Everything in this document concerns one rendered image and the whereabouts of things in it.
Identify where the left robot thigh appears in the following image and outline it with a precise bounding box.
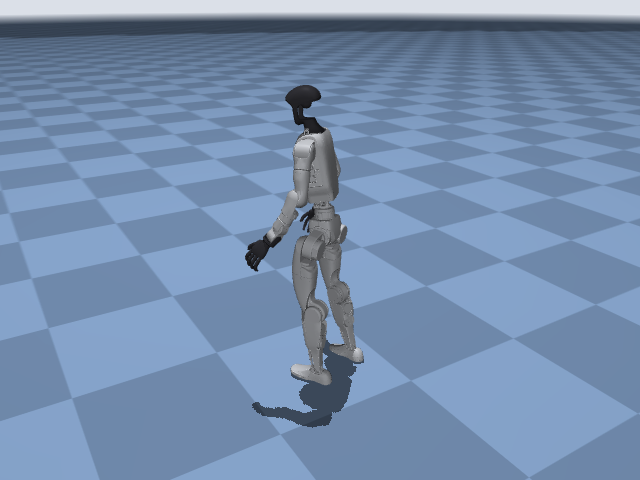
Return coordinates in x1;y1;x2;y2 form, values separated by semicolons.
292;229;329;321

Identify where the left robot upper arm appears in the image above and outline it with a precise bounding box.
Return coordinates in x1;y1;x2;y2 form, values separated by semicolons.
292;139;316;208

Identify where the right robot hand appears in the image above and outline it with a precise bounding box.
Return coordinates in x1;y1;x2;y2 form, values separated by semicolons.
300;203;315;233

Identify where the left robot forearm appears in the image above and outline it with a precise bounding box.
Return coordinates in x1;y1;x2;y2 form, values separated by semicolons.
266;191;299;243

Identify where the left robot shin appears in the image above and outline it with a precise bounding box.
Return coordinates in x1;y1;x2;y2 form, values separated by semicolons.
301;306;327;374

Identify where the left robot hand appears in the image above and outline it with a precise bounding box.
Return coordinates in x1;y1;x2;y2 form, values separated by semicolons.
245;233;281;272

